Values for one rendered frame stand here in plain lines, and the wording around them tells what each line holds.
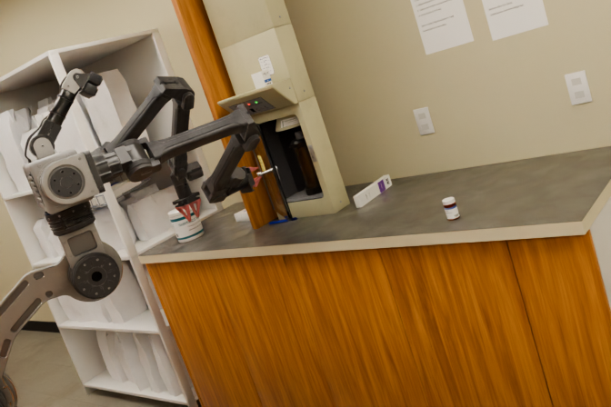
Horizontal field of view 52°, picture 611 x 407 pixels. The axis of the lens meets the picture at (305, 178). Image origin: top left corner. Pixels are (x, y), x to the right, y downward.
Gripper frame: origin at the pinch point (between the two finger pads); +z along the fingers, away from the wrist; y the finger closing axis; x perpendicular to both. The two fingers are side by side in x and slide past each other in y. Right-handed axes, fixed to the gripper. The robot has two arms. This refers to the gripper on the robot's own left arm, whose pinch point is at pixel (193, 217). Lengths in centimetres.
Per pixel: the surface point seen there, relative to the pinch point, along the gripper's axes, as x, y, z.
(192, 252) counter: 12.4, 2.1, 16.0
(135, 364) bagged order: 115, 12, 86
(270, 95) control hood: -41, 24, -37
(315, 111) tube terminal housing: -46, 40, -25
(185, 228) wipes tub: 30.5, 16.1, 9.6
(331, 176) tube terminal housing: -46, 37, 2
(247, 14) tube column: -35, 33, -69
